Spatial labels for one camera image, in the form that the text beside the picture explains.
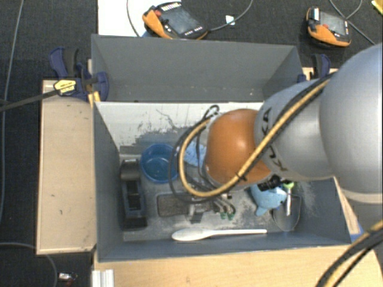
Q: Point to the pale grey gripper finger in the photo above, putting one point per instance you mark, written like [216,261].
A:
[196,213]

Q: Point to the white plastic spoon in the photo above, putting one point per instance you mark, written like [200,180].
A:
[191,235]

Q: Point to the dark grey flat sponge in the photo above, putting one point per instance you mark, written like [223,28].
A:
[172,205]

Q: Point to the light blue toy animal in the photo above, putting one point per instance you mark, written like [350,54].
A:
[267,199]

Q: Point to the light blue cloth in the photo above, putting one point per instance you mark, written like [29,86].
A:
[193,155]

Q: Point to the blue bowl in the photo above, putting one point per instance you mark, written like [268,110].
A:
[157,164]

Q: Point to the black tape dispenser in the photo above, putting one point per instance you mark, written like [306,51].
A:
[131,196]

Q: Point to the pale wood board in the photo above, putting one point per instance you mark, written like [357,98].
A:
[67,166]

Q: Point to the grey metal bin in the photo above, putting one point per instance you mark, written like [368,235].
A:
[185,70]

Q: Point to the black cylinder on white bracket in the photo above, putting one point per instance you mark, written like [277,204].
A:
[269,184]

